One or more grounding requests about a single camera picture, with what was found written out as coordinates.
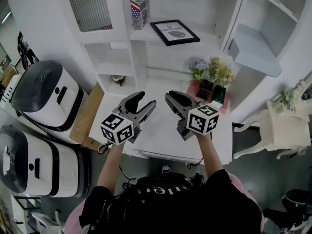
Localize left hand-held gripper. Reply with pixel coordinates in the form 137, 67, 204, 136
100, 91, 157, 146

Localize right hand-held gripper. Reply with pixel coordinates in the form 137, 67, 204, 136
164, 90, 220, 141

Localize black picture frame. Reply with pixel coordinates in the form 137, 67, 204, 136
150, 19, 201, 47

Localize white shelf unit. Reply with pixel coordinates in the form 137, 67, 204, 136
55, 0, 235, 100

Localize person's left forearm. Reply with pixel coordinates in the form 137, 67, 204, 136
97, 140, 128, 196

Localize person's right forearm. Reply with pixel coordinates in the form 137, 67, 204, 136
195, 130, 225, 181

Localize pink mat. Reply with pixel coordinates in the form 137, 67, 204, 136
186, 78, 231, 115

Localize black square flower pot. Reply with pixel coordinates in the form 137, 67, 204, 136
195, 78, 215, 100

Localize brown white round ornament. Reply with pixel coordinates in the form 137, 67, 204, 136
112, 74, 126, 87

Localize small white card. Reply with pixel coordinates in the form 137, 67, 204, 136
209, 100, 224, 110

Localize blue artificial flowers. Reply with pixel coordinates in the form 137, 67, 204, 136
184, 57, 211, 80

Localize dark green flower pot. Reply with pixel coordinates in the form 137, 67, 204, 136
211, 84, 228, 105

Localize yellow artificial flowers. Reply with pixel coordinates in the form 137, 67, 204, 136
207, 57, 235, 87

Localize brown cardboard box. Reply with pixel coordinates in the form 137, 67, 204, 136
69, 81, 106, 151

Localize white black machine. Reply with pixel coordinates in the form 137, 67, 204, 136
0, 125, 91, 199
9, 59, 85, 133

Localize flag print box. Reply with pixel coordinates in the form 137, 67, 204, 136
128, 0, 151, 31

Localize white ornate chair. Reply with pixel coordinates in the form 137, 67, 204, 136
233, 98, 312, 159

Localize person's black pink shirt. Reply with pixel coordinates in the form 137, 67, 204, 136
65, 168, 264, 234

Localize small pale flower bunch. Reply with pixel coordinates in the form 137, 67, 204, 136
277, 84, 297, 108

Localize ribbed glass cabinet door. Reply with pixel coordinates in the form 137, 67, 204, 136
66, 0, 113, 33

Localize black tangled equipment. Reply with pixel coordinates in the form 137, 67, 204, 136
16, 31, 40, 70

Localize white tall bookcase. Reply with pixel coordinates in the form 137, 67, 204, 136
220, 0, 312, 82

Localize black equipment with white rim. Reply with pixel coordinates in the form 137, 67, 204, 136
262, 188, 312, 230

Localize white metal stand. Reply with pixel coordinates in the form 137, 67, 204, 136
10, 195, 63, 234

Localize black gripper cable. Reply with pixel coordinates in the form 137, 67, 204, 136
97, 141, 113, 155

